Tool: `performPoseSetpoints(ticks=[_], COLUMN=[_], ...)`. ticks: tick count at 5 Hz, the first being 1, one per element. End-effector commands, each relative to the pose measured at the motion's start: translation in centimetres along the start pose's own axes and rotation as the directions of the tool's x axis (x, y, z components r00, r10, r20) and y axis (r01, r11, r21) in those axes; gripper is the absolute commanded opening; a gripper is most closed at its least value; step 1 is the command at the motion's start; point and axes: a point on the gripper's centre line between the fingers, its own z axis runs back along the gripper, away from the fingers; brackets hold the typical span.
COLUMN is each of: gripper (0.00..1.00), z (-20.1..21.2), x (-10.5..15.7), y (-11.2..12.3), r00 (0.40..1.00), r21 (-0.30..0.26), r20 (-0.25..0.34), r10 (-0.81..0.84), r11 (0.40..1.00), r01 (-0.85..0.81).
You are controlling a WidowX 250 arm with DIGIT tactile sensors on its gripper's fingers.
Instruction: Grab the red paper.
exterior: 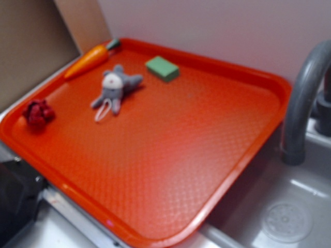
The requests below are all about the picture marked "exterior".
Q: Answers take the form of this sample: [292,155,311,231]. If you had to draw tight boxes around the green rectangular block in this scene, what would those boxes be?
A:
[145,56,180,82]

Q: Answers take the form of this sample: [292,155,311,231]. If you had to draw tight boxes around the grey plush bunny toy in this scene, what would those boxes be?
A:
[91,65,143,122]

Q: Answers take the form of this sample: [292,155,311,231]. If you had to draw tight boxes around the orange toy carrot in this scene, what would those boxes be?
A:
[64,39,121,80]

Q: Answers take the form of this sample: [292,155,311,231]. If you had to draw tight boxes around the grey sink faucet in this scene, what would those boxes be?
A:
[280,40,330,165]

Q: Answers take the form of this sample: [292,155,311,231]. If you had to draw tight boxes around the round sink drain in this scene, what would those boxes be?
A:
[261,201,313,243]

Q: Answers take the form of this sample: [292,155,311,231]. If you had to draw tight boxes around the orange plastic tray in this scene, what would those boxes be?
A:
[1,38,291,247]

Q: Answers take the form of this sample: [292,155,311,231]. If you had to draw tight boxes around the brown cardboard panel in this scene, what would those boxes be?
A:
[1,1,111,111]

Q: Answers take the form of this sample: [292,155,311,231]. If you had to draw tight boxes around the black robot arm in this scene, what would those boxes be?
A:
[1,160,46,247]

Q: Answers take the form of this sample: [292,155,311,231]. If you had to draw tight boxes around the crumpled red paper ball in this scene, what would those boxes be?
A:
[22,99,55,127]

